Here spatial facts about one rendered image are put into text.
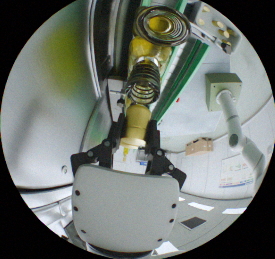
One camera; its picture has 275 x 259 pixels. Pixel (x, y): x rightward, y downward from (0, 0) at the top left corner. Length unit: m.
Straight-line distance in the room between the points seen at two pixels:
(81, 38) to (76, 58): 0.04
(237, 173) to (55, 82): 3.95
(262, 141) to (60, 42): 3.74
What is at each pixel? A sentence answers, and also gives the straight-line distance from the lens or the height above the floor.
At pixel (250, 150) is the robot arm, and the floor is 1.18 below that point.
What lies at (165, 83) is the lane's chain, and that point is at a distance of 0.40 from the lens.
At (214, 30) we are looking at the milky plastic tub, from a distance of 0.50.
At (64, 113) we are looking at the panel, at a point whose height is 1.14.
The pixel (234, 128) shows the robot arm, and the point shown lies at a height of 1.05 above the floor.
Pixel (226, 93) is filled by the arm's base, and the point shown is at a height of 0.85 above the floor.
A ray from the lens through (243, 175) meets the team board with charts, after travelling 3.78.
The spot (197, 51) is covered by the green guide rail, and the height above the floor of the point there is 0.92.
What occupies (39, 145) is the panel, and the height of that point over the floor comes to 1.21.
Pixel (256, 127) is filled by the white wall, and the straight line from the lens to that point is 3.70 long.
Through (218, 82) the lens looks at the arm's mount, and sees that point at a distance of 0.53.
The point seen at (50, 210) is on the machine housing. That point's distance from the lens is 0.23.
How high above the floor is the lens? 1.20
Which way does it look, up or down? 26 degrees down
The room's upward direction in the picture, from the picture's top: 171 degrees counter-clockwise
